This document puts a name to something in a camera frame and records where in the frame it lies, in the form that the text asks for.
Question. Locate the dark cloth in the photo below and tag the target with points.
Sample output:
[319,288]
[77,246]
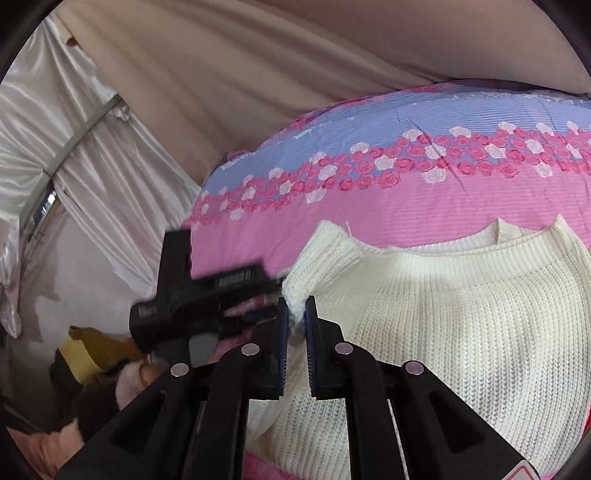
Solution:
[92,406]

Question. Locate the white satin curtain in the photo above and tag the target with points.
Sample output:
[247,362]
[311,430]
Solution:
[92,161]

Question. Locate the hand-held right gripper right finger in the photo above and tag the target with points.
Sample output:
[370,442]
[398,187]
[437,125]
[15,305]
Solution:
[311,341]

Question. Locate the beige backdrop cloth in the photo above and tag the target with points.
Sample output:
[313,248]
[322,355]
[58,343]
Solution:
[277,69]

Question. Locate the white fuzzy cloth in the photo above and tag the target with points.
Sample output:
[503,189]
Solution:
[134,383]

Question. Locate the yellow cloth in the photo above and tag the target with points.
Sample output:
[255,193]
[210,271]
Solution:
[92,350]

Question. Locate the white red black knit sweater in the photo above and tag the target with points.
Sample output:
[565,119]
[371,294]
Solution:
[461,323]

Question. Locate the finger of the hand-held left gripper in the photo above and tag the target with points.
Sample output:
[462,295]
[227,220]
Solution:
[235,284]
[244,325]

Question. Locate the pink cloth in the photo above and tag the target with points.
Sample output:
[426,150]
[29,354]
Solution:
[51,452]

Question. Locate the pink floral bed sheet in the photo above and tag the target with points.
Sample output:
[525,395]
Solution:
[369,221]

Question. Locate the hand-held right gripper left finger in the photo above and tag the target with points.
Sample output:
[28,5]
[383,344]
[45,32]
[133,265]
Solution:
[282,341]

